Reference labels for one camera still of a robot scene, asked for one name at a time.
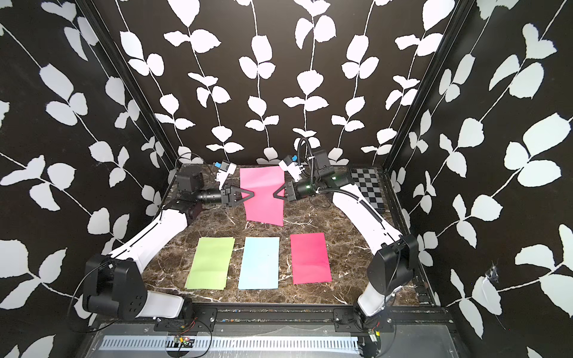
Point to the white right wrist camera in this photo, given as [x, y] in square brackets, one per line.
[316, 165]

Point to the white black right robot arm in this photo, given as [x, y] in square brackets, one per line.
[395, 255]

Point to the black white chessboard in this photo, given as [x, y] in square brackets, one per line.
[370, 186]

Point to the light blue paper sheet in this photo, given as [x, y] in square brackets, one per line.
[260, 264]

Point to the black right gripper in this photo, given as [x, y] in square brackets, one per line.
[292, 189]

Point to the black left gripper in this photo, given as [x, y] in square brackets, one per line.
[228, 198]

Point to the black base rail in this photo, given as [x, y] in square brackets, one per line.
[344, 318]

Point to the white slotted cable duct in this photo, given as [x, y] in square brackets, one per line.
[344, 345]

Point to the pink paper sheet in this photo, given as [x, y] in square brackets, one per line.
[310, 263]
[263, 182]

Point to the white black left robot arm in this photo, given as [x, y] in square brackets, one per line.
[113, 285]

